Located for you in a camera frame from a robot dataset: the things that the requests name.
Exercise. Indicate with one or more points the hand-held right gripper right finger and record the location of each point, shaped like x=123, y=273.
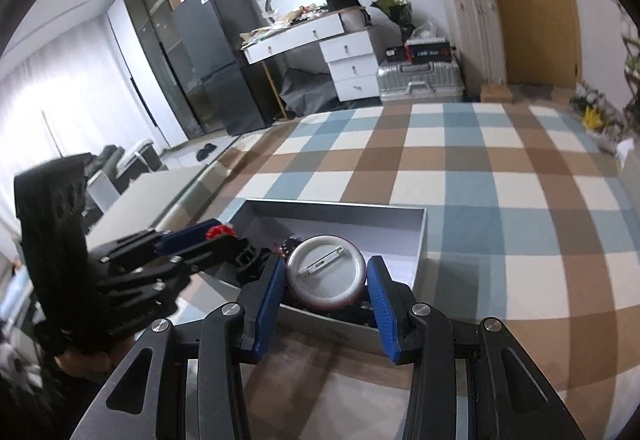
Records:
x=382, y=305

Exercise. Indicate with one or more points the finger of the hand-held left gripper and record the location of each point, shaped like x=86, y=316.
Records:
x=210, y=262
x=190, y=240

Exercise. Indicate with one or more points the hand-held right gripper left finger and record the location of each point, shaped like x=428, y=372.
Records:
x=267, y=305

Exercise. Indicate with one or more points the red scrunchie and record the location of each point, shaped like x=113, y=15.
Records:
x=220, y=231

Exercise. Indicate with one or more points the round pin badge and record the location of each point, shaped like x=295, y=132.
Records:
x=325, y=270

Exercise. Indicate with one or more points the grey cardboard box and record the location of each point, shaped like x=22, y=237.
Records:
x=350, y=227

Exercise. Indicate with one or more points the grey mattress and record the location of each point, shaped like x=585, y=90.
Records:
x=150, y=190

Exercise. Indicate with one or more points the black slippers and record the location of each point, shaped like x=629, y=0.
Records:
x=206, y=152

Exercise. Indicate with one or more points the grey cushions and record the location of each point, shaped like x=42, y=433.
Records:
x=105, y=170

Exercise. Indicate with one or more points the white curtain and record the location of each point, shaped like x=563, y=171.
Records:
x=65, y=110

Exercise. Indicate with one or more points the plaid blanket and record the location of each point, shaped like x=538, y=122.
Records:
x=500, y=220

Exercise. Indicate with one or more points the grey refrigerator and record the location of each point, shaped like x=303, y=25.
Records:
x=215, y=60

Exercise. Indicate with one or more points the dark cloth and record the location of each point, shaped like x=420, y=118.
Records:
x=305, y=92

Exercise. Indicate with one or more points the dark glass cabinet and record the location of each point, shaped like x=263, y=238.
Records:
x=155, y=45

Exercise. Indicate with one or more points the silver suitcase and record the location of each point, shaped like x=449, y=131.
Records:
x=420, y=82

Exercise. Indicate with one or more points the white desk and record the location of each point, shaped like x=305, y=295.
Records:
x=300, y=37

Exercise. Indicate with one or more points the white drawer unit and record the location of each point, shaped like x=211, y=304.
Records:
x=352, y=70

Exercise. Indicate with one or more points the small cardboard box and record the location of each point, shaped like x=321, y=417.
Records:
x=496, y=92

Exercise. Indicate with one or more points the black and red box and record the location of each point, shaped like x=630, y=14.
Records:
x=425, y=52

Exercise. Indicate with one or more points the white ribbed bucket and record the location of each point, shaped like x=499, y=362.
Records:
x=356, y=18

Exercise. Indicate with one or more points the clear plastic bag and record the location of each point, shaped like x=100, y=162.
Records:
x=425, y=31

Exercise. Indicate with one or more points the white suitcase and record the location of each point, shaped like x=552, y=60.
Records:
x=475, y=40

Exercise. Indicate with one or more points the yellow toy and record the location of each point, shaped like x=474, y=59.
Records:
x=592, y=117

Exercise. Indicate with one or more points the dark flower bouquet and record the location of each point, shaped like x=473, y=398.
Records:
x=395, y=12

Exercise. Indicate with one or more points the wooden door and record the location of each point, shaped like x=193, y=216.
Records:
x=535, y=5

